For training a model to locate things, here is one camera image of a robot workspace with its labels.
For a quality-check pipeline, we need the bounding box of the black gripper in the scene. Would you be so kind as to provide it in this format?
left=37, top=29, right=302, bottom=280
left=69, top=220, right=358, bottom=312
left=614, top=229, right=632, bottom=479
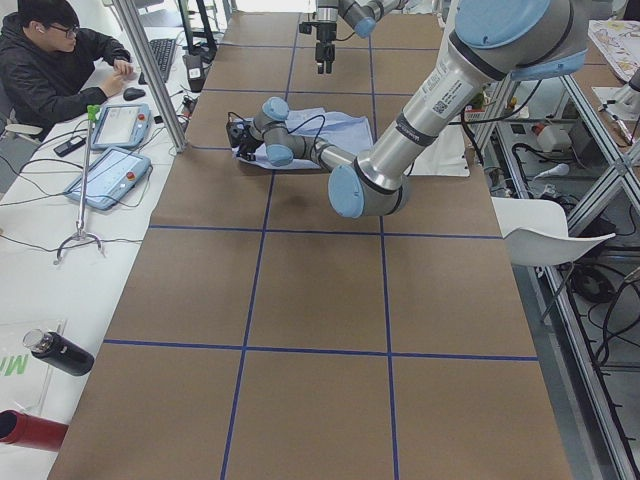
left=298, top=21, right=337, bottom=74
left=227, top=122, right=261, bottom=161

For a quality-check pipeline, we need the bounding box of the blue striped button shirt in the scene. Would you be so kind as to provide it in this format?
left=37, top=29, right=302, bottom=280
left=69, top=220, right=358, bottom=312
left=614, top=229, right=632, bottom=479
left=242, top=107, right=374, bottom=170

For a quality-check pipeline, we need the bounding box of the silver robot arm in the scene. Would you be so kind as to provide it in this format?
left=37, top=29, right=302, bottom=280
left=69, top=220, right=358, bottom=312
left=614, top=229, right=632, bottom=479
left=226, top=1, right=591, bottom=218
left=298, top=0, right=407, bottom=74

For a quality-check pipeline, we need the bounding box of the near teach pendant tablet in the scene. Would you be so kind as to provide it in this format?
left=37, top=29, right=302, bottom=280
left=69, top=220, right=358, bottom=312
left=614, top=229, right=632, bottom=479
left=86, top=147, right=151, bottom=211

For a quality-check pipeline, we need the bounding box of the teach pendant tablet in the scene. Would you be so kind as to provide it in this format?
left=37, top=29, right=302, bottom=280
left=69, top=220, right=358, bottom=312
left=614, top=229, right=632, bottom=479
left=91, top=103, right=152, bottom=151
left=86, top=147, right=151, bottom=211

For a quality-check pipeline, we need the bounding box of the black computer mouse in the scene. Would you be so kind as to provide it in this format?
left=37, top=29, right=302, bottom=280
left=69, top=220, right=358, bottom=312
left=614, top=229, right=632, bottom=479
left=122, top=87, right=146, bottom=101

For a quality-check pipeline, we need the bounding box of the far teach pendant tablet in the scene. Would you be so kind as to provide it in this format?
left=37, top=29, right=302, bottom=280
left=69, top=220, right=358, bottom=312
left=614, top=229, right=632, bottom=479
left=91, top=103, right=152, bottom=151

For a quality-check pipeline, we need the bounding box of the black keyboard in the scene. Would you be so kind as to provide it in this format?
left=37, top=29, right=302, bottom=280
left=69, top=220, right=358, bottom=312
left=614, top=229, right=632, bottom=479
left=149, top=38, right=176, bottom=82

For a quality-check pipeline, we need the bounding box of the small black phone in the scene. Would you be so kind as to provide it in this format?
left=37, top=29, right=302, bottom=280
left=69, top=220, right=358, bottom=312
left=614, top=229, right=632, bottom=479
left=54, top=136, right=86, bottom=157

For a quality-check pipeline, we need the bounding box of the seated person in black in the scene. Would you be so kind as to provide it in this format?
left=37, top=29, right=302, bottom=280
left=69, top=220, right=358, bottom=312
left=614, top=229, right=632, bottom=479
left=1, top=0, right=134, bottom=139

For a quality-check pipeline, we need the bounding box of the white plastic chair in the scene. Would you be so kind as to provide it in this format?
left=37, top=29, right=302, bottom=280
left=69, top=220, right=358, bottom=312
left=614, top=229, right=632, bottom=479
left=491, top=197, right=615, bottom=267

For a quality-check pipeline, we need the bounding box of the black water bottle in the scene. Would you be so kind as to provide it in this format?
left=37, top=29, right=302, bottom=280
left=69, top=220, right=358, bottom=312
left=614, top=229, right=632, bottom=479
left=23, top=329, right=94, bottom=376

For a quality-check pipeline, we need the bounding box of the red water bottle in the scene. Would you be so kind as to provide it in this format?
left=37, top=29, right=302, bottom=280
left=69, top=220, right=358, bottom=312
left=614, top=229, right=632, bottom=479
left=1, top=410, right=69, bottom=452

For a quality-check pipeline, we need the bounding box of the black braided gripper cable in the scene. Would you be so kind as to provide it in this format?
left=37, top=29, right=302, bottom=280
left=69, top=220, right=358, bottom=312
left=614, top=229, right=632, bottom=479
left=287, top=113, right=327, bottom=161

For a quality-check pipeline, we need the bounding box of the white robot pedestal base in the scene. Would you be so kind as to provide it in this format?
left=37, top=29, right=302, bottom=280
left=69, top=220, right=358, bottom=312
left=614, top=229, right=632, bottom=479
left=405, top=126, right=470, bottom=177

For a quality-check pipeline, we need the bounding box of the aluminium frame post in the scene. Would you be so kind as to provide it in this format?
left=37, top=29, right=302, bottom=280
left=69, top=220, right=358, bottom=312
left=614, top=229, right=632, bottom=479
left=113, top=0, right=187, bottom=153

